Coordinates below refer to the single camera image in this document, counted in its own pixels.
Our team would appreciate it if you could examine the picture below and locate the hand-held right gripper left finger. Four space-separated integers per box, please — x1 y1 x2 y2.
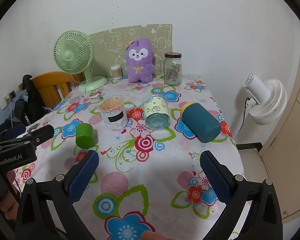
15 150 100 240

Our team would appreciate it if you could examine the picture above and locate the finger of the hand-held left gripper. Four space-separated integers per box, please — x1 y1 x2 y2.
24 124 55 146

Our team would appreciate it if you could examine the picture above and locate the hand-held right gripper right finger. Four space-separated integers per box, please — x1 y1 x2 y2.
199 150 283 240

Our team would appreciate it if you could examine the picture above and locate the green cup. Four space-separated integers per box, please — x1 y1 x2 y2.
75 123 94 148

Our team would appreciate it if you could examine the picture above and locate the teal cup yellow lid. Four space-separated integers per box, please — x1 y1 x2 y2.
180 101 222 143

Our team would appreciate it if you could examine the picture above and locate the clear plastic cup orange print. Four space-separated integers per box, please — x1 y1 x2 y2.
99 94 127 131

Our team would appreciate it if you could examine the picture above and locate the glass cup yellow label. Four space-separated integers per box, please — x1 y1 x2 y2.
143 94 170 130

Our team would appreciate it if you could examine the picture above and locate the person's left hand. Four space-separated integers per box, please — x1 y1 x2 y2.
0 169 20 221

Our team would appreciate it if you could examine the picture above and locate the black bag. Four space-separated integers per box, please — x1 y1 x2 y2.
14 74 47 130

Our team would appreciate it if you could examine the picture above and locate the wooden chair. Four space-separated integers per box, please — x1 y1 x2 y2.
31 72 87 110

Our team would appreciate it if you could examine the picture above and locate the floral tablecloth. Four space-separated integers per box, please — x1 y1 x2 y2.
12 74 245 240

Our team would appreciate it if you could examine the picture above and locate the beige door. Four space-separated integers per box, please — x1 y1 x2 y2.
261 22 300 224

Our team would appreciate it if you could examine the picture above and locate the green desk fan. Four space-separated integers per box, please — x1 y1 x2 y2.
52 30 108 92

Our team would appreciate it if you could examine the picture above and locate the cotton swab container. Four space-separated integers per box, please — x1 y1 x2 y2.
110 64 122 80

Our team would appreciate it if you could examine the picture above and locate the white standing fan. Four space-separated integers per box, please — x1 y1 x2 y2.
243 73 288 125

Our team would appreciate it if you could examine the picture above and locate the green patterned board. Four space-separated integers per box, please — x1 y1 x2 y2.
89 24 173 77

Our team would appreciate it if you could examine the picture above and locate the glass jar with lid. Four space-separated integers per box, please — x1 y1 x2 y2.
161 52 182 86

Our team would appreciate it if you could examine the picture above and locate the purple plush toy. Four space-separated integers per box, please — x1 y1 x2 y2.
125 38 155 83

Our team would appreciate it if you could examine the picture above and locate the wall socket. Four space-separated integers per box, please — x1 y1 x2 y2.
0 90 17 110

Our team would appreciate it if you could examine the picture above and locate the black fan cable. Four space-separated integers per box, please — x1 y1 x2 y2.
242 97 251 144

